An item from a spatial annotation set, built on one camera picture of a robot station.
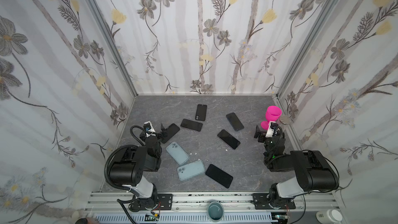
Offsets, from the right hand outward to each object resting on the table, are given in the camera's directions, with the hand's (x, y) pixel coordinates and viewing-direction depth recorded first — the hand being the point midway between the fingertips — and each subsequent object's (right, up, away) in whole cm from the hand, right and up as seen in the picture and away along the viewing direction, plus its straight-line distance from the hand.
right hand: (263, 124), depth 89 cm
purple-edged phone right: (-22, -9, +10) cm, 25 cm away
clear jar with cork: (+23, +2, +19) cm, 30 cm away
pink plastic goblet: (+5, +6, 0) cm, 8 cm away
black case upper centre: (-37, +7, +23) cm, 44 cm away
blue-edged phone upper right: (-14, 0, +15) cm, 20 cm away
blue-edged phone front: (-27, -28, -6) cm, 39 cm away
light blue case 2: (-43, -25, -5) cm, 50 cm away
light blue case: (-51, -18, +1) cm, 54 cm away
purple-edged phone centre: (-44, -2, +17) cm, 47 cm away
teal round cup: (-30, -40, -18) cm, 53 cm away
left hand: (-66, +1, 0) cm, 66 cm away
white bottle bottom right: (+17, -37, -25) cm, 48 cm away
